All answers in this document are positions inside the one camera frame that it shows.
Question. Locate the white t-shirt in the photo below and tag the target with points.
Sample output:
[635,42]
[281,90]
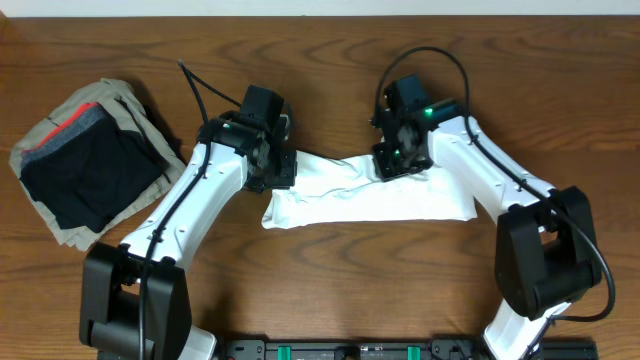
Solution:
[348,190]

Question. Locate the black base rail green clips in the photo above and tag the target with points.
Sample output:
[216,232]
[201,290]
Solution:
[437,349]

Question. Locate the grey folded garment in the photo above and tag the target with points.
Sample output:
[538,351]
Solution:
[30,157]

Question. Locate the black folded garment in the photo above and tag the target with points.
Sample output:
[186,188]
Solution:
[93,177]

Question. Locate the red folded garment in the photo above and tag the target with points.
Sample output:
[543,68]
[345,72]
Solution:
[84,117]

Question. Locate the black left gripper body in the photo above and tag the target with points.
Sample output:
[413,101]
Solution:
[277,170]

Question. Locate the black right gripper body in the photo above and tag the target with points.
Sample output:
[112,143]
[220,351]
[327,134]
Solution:
[393,160]

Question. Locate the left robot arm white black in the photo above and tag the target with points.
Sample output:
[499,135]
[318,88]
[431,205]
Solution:
[135,301]

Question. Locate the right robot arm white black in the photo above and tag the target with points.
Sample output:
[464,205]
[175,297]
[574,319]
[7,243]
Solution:
[546,253]

